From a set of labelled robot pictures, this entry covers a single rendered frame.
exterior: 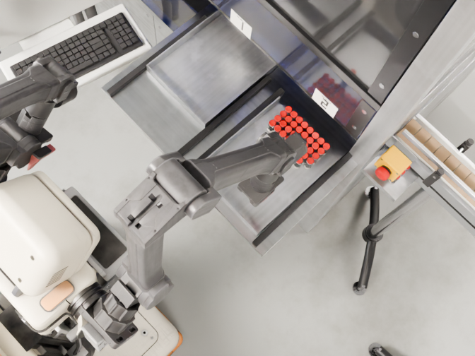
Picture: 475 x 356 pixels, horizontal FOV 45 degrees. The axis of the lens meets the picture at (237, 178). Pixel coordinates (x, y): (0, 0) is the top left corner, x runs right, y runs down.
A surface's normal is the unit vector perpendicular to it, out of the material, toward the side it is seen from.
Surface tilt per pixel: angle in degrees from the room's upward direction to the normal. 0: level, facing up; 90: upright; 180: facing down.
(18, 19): 90
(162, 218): 15
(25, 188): 42
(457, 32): 90
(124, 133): 0
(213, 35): 0
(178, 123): 0
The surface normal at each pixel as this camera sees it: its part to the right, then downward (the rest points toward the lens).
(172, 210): -0.14, -0.18
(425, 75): -0.72, 0.64
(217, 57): 0.07, -0.31
